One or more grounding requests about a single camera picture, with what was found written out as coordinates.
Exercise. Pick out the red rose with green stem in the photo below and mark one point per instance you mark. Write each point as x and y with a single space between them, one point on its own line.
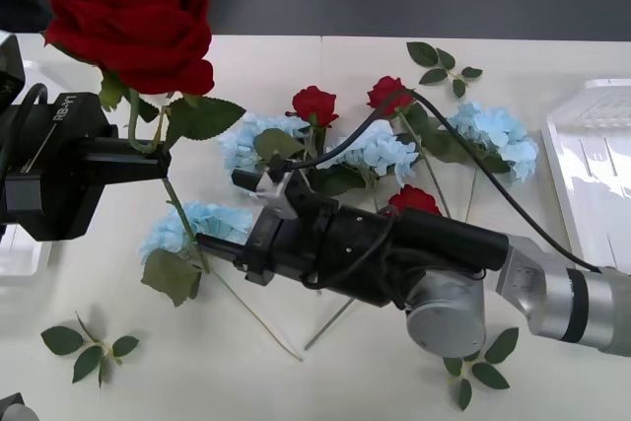
128 12
387 93
313 103
414 200

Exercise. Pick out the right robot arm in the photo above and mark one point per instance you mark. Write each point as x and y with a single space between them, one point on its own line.
443 312

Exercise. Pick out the pale blue flower with stem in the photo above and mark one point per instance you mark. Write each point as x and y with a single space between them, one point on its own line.
374 150
498 130
241 145
217 221

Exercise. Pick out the loose green leaf twig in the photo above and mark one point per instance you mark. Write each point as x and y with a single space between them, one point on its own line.
423 53
488 374
61 340

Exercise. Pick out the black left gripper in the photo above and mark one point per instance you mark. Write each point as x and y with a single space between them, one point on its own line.
54 184

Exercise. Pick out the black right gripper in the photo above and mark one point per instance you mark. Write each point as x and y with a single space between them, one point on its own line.
301 248

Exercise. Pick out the right arm wrist camera box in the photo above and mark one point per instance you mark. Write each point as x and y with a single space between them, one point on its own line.
276 194

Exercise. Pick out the shallow white box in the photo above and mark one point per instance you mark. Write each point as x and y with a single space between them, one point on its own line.
24 258
591 184

